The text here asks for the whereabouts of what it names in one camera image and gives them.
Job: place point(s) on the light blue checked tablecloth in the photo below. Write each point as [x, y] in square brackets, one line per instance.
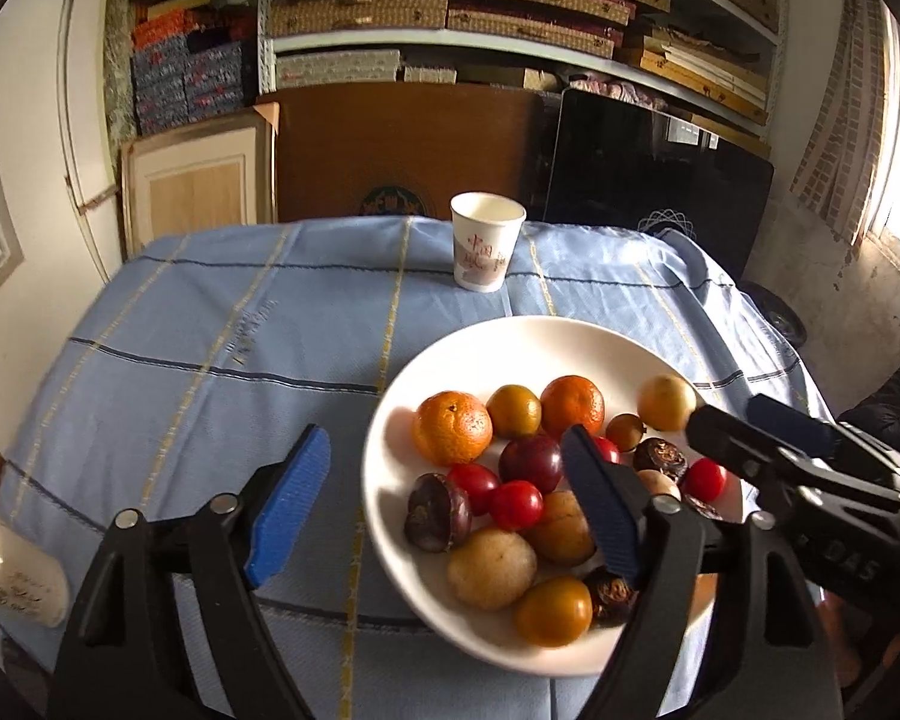
[205, 358]

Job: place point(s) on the small red tomato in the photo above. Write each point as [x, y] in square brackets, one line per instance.
[607, 449]
[516, 506]

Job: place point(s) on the dark brown passion fruit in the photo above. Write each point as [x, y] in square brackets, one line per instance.
[702, 508]

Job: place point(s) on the red cherry tomato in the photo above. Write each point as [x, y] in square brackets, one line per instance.
[478, 483]

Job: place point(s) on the small brown fruit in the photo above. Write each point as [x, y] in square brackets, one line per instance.
[625, 431]

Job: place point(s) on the metal shelf with boxes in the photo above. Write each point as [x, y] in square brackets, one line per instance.
[716, 56]

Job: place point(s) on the greenish orange mandarin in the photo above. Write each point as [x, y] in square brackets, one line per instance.
[515, 412]

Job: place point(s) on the dark purple passion fruit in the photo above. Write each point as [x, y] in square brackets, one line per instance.
[439, 514]

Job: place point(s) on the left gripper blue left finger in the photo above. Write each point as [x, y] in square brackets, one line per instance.
[278, 500]

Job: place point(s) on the bright orange mandarin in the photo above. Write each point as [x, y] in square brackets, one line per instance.
[451, 428]

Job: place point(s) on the large tan round fruit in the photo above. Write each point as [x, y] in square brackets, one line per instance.
[562, 534]

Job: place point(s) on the tan onion-like fruit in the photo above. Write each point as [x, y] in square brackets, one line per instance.
[665, 403]

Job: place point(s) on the white beverage can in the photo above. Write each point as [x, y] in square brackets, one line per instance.
[32, 583]

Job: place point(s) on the black panel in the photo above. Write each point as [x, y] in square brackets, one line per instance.
[622, 165]

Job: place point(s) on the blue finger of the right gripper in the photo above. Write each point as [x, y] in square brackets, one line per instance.
[744, 450]
[811, 436]

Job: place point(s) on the wrinkled dark passion fruit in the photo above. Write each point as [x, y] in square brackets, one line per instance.
[655, 454]

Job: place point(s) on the stack of blue patterned boxes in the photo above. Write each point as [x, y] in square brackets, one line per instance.
[174, 86]

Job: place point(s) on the yellow-brown passion fruit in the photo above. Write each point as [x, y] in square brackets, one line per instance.
[491, 569]

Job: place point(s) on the white paper cup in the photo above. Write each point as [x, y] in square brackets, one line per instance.
[485, 228]

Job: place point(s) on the small red tomato back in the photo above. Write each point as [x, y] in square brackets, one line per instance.
[607, 449]

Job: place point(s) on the white oval plate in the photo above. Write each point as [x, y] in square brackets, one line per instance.
[530, 351]

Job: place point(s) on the brown wooden board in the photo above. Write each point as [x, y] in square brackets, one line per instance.
[394, 148]

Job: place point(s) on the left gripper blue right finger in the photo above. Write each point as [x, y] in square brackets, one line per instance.
[612, 500]

